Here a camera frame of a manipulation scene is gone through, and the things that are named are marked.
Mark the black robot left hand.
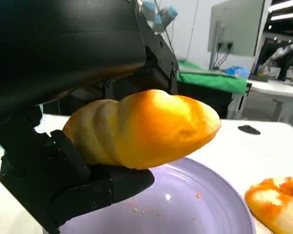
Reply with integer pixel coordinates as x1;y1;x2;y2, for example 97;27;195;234
0;0;179;234

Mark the orange white toy bread roll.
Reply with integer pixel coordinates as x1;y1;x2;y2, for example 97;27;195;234
62;89;222;171
244;176;293;234

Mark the blue capped machine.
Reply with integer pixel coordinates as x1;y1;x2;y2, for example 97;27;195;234
140;0;179;30

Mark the green cloth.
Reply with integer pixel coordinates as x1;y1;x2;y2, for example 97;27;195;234
177;60;249;95

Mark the grey computer monitor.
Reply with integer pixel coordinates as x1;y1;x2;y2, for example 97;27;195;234
207;0;267;72

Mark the blue plastic bag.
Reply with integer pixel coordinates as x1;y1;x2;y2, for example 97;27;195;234
224;65;251;79

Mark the black round table grommet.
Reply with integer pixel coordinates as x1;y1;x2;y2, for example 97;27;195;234
237;124;261;136

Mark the lilac plate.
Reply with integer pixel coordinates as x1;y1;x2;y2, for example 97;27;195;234
59;157;257;234

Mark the white workshop desk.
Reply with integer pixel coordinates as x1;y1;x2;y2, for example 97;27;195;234
233;78;293;123

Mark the long ceiling light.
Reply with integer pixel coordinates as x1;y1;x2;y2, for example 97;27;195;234
268;0;293;12
270;11;293;21

